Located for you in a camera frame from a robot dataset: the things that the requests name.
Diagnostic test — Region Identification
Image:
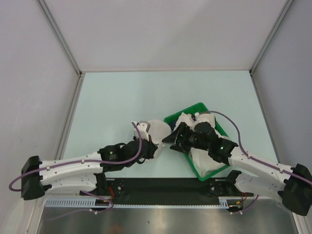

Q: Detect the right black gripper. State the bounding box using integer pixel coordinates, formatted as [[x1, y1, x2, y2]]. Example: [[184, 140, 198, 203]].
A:
[[161, 122, 210, 155]]

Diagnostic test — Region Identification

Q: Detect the white mesh laundry bag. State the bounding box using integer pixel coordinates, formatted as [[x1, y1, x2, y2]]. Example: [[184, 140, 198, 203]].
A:
[[148, 119, 172, 159]]

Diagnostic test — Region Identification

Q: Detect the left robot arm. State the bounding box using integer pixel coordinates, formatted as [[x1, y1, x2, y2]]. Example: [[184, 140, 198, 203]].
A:
[[20, 137, 161, 200]]

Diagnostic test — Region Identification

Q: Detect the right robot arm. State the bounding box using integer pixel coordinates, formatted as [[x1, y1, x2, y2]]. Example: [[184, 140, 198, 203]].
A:
[[162, 122, 312, 216]]

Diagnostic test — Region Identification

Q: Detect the white bra in basket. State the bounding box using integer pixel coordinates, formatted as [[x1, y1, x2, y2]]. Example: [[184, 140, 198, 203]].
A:
[[189, 148, 225, 178]]

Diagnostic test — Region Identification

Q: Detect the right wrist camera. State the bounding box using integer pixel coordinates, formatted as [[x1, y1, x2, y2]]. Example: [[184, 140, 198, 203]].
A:
[[185, 112, 199, 123]]

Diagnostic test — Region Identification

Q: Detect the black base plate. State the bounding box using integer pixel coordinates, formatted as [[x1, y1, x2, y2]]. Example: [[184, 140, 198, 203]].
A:
[[90, 178, 246, 206]]

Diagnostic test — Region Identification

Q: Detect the light blue cable duct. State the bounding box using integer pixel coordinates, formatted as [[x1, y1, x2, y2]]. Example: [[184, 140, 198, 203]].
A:
[[45, 196, 117, 208]]

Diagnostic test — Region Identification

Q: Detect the left aluminium frame post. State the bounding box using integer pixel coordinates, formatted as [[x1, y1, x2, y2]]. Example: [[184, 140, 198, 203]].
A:
[[36, 0, 82, 76]]

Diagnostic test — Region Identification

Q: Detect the aluminium frame post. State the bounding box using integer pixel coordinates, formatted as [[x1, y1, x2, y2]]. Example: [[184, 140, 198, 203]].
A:
[[36, 0, 82, 76], [250, 0, 297, 74]]

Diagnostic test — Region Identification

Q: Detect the right aluminium frame post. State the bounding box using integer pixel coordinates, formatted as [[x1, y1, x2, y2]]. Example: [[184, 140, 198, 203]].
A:
[[250, 0, 297, 74]]

